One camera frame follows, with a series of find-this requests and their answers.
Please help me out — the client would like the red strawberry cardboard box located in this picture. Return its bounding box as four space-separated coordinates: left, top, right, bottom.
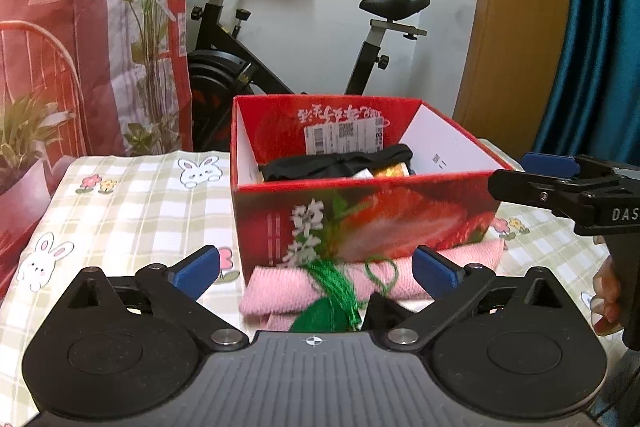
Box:
230 94 507 277

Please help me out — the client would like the black eye mask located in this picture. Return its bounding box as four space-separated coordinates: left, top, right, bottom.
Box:
259 144 413 182

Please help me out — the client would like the green checkered bunny tablecloth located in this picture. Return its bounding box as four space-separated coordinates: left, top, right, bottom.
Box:
1 152 608 426

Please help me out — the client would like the right hand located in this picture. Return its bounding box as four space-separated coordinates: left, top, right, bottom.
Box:
590 256 623 337

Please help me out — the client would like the black exercise bike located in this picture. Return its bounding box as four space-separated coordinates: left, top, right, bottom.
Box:
185 0 432 153

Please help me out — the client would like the orange wooden door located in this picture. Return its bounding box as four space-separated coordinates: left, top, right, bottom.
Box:
454 0 570 158

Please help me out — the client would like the pink knitted cloth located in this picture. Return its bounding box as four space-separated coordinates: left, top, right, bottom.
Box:
240 239 506 331

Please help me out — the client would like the red printed backdrop cloth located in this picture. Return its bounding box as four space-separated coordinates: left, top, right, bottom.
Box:
1 0 193 285

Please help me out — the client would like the green tassel cord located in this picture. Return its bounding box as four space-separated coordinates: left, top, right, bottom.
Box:
290 253 400 334

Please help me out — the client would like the orange floral oven mitt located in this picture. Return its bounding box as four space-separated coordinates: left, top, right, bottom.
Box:
352 162 411 179

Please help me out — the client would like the white shipping label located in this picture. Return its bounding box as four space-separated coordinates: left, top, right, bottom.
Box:
304 117 387 155

